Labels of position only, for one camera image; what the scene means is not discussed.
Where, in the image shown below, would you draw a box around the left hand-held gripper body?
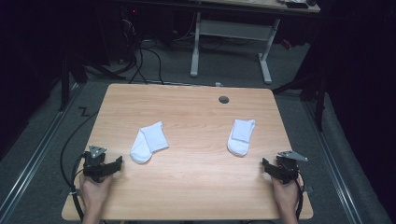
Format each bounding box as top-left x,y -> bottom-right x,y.
82,145 -> 108,184

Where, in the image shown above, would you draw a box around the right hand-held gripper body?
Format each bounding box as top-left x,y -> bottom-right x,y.
275,150 -> 309,185

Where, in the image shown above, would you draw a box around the white sock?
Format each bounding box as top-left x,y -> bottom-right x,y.
227,119 -> 257,158
130,120 -> 170,165

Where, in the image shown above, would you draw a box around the person's right hand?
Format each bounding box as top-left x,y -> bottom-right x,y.
271,176 -> 303,215

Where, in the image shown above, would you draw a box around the person's left hand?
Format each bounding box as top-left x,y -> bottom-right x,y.
79,175 -> 114,215

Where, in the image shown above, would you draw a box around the black metal stand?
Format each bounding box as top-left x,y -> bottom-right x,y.
58,54 -> 125,112
272,69 -> 329,132

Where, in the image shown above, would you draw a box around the small red object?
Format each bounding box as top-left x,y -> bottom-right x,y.
280,38 -> 294,51

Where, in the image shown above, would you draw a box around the dark computer tower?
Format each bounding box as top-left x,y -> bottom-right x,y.
120,5 -> 142,64

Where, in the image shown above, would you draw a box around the white-legged wooden desk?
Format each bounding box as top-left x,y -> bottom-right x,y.
186,0 -> 321,85

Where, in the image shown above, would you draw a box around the black flat device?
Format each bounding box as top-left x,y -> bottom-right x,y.
284,1 -> 310,9

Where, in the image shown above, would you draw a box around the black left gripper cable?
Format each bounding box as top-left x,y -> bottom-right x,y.
60,111 -> 99,222

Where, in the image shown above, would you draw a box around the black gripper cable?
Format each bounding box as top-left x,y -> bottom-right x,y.
60,111 -> 99,222
293,176 -> 306,220

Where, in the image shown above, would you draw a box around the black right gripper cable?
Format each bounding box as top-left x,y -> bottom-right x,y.
293,176 -> 306,220

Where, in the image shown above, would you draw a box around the metal floor rail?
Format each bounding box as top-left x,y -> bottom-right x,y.
0,83 -> 80,218
303,101 -> 364,224

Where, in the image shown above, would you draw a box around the black floor cables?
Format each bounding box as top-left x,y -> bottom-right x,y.
127,38 -> 165,86

